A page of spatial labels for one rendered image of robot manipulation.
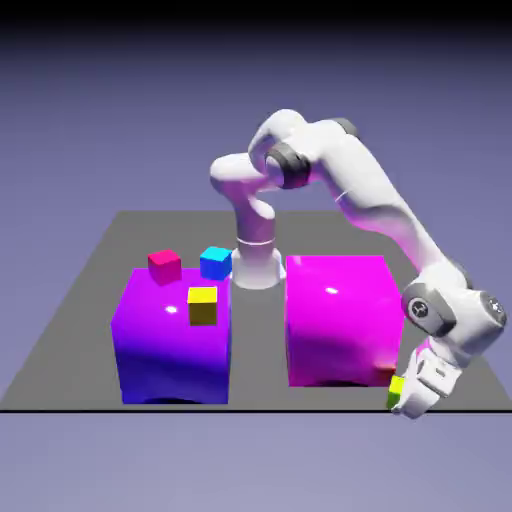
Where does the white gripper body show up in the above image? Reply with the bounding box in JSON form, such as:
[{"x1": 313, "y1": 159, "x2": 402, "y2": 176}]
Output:
[{"x1": 390, "y1": 349, "x2": 441, "y2": 420}]

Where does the small lime green cube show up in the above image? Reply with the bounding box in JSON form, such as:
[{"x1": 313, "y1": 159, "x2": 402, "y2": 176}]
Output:
[{"x1": 386, "y1": 374, "x2": 406, "y2": 410}]

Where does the small yellow cube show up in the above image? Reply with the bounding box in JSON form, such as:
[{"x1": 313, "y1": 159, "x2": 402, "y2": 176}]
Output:
[{"x1": 187, "y1": 286, "x2": 219, "y2": 327}]

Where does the small cyan cube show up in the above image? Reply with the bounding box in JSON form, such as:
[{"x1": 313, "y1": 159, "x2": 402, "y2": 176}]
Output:
[{"x1": 199, "y1": 246, "x2": 234, "y2": 282}]

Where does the small red cube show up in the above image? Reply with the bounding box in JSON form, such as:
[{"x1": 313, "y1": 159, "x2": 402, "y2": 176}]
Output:
[{"x1": 147, "y1": 248, "x2": 183, "y2": 287}]

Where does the large magenta box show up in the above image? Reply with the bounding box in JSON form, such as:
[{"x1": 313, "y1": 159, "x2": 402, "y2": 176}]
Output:
[{"x1": 284, "y1": 254, "x2": 405, "y2": 388}]

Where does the large purple box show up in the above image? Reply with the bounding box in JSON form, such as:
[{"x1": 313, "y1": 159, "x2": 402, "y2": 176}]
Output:
[{"x1": 110, "y1": 266, "x2": 233, "y2": 405}]

